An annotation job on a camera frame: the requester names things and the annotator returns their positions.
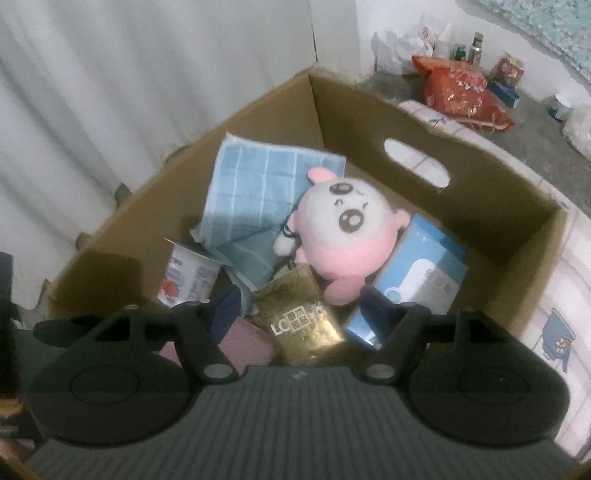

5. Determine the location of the pink round plush toy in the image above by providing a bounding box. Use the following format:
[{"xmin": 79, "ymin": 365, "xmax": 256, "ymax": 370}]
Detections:
[{"xmin": 273, "ymin": 167, "xmax": 411, "ymax": 306}]

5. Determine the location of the white curtain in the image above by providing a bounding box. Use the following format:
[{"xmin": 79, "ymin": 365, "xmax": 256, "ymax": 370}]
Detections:
[{"xmin": 0, "ymin": 0, "xmax": 362, "ymax": 310}]

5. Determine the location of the brown cardboard box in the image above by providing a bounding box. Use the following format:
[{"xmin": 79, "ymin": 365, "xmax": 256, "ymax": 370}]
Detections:
[{"xmin": 48, "ymin": 73, "xmax": 567, "ymax": 335}]

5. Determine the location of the red white small box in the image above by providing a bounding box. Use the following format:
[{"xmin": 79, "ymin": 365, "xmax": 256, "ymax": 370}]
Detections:
[{"xmin": 492, "ymin": 51, "xmax": 525, "ymax": 89}]

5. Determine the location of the blue white carton box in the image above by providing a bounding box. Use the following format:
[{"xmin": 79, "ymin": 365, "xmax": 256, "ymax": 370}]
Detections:
[{"xmin": 342, "ymin": 212, "xmax": 470, "ymax": 351}]

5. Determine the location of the light blue checkered towel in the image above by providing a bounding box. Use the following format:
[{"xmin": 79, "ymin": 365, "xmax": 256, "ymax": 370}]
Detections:
[{"xmin": 190, "ymin": 133, "xmax": 346, "ymax": 312}]

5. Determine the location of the floral teal wall cloth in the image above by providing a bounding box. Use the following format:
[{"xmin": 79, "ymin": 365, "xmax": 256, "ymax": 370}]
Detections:
[{"xmin": 478, "ymin": 0, "xmax": 591, "ymax": 82}]

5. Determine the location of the pink flat packet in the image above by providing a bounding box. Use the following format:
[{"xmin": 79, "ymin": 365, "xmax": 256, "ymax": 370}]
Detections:
[{"xmin": 158, "ymin": 316, "xmax": 279, "ymax": 375}]

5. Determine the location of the green glass bottle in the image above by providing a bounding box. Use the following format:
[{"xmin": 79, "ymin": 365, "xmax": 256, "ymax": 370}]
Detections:
[{"xmin": 467, "ymin": 32, "xmax": 484, "ymax": 66}]

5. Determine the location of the red snack bag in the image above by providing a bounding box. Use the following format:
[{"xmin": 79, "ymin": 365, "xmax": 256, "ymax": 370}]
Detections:
[{"xmin": 412, "ymin": 55, "xmax": 515, "ymax": 133}]

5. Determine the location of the gold foil packet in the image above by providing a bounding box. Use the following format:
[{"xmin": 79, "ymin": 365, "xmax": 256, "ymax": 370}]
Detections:
[{"xmin": 252, "ymin": 265, "xmax": 345, "ymax": 366}]

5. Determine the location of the checkered table cloth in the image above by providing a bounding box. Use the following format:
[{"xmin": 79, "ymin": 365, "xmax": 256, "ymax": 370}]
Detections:
[{"xmin": 400, "ymin": 100, "xmax": 590, "ymax": 462}]

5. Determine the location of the white plastic bag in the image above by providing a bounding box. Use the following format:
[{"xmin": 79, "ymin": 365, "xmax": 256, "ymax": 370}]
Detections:
[{"xmin": 370, "ymin": 14, "xmax": 452, "ymax": 76}]

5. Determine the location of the strawberry yogurt cup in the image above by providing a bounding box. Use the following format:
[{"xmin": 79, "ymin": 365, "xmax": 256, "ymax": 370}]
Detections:
[{"xmin": 156, "ymin": 239, "xmax": 222, "ymax": 308}]

